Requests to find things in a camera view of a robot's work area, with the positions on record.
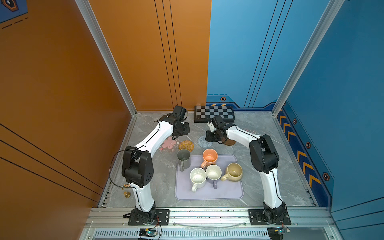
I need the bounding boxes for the brown wooden round coaster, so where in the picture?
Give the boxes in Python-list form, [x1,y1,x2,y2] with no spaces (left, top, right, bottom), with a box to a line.
[223,139,236,146]

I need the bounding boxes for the grey woven round coaster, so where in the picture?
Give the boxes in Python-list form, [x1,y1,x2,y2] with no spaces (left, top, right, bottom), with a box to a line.
[198,136,213,149]

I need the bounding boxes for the pink flower coaster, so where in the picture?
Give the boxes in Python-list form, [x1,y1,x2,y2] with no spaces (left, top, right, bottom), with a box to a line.
[244,129,258,135]
[159,136,180,153]

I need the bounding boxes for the yellow rattan round coaster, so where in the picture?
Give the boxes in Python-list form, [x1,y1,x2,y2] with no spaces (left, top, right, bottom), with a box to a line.
[179,141,195,152]

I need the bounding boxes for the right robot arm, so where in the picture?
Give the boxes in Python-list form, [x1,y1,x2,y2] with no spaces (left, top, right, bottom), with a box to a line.
[206,116,292,226]

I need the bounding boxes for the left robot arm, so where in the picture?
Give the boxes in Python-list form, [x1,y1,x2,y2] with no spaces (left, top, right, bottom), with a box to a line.
[122,106,190,225]

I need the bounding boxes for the orange mug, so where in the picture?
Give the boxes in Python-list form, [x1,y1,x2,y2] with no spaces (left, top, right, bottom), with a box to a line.
[201,149,218,169]

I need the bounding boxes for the black white chessboard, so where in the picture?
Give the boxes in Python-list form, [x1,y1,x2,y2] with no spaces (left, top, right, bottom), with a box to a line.
[194,105,236,123]

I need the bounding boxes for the lavender mug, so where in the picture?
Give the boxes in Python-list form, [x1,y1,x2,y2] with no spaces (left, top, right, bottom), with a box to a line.
[206,165,222,190]

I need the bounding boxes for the grey mug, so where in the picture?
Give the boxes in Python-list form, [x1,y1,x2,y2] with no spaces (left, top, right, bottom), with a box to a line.
[177,149,191,172]

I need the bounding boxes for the yellow mug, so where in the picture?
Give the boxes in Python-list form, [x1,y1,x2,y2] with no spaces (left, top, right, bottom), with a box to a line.
[221,163,243,182]

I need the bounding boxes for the white mug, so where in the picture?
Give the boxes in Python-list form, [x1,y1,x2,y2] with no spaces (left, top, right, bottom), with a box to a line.
[190,168,207,193]

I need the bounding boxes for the lavender silicone tray mat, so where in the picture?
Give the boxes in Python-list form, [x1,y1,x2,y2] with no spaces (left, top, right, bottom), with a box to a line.
[175,155,244,201]

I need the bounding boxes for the small brass objects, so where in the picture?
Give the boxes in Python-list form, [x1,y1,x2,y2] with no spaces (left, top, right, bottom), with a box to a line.
[122,184,131,198]

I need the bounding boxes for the circuit board right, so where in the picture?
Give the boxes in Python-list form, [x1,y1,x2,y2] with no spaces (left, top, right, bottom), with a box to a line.
[267,228,291,240]

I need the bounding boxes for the green circuit board left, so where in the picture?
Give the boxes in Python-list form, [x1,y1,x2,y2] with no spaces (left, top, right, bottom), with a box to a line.
[138,228,159,239]

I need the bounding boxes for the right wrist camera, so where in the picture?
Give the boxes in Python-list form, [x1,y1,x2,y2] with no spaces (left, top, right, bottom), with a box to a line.
[207,122,216,133]

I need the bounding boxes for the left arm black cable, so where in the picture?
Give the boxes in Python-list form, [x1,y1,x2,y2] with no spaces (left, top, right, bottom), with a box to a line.
[108,149,133,189]

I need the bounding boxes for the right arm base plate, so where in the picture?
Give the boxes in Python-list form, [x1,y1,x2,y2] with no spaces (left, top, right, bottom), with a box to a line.
[248,209,292,226]

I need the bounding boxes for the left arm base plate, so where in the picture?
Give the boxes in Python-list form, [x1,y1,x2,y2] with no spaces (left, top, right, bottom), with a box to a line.
[128,209,170,226]

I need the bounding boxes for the aluminium front rail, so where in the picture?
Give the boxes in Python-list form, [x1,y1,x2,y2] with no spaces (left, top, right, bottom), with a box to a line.
[80,207,343,240]

